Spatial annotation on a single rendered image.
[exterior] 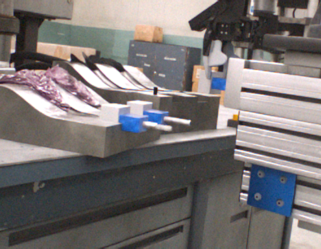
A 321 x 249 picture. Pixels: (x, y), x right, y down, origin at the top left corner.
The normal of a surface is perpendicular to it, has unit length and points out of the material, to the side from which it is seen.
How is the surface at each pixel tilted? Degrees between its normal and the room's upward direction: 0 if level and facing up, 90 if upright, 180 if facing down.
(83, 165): 90
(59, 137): 90
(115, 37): 90
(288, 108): 90
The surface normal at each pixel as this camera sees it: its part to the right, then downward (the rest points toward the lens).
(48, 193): 0.83, 0.17
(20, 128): -0.29, 0.09
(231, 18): -0.56, 0.04
